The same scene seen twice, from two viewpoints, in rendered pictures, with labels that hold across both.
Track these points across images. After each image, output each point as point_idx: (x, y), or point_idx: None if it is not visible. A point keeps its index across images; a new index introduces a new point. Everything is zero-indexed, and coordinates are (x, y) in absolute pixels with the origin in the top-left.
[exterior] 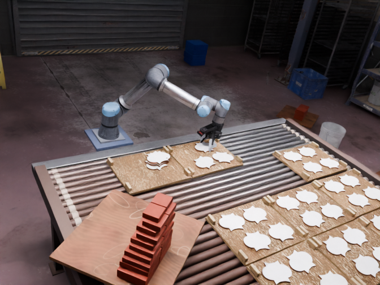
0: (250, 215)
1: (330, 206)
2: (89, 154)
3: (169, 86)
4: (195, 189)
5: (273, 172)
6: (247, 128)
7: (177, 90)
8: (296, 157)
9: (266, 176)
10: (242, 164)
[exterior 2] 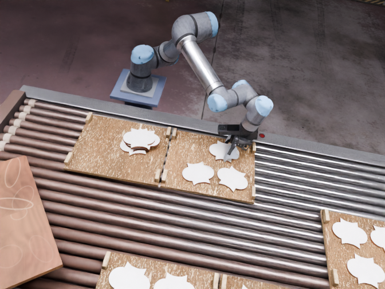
0: (165, 288)
1: None
2: (86, 98)
3: (188, 49)
4: (147, 204)
5: (288, 241)
6: (327, 152)
7: (196, 59)
8: (354, 238)
9: (271, 241)
10: (252, 203)
